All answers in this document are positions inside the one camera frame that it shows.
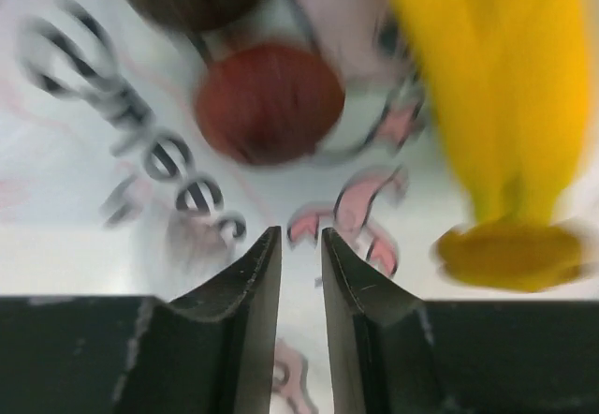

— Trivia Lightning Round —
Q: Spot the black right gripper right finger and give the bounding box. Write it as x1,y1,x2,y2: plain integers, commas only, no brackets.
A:
321,229,598,413

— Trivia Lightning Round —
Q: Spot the light blue printed plastic bag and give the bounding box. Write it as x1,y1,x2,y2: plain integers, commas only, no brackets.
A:
1,0,598,413

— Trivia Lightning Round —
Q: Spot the brown round fake fruit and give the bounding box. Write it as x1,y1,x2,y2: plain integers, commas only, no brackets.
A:
195,42,345,166

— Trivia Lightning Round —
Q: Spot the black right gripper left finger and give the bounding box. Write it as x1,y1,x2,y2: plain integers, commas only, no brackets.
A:
1,227,282,413

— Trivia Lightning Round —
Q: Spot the yellow fake banana bunch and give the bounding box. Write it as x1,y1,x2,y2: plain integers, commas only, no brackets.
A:
389,0,592,292

